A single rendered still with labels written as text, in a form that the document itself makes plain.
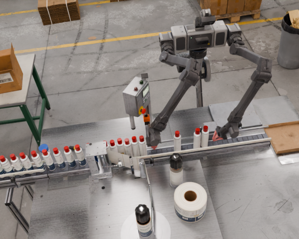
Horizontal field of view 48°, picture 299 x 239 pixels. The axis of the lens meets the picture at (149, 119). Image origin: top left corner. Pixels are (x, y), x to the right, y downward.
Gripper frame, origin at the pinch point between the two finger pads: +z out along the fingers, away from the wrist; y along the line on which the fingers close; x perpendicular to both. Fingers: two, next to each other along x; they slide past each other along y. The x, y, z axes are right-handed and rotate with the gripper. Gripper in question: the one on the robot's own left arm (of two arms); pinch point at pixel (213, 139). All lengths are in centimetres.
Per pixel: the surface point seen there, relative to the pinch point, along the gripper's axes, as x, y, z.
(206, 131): -12.7, 1.3, -4.8
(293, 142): 53, 6, -31
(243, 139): 21.5, -0.7, -10.5
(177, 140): -26.6, 3.0, 10.9
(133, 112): -67, -1, 6
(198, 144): -10.6, 3.4, 6.9
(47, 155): -98, 0, 67
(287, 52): 161, -178, -43
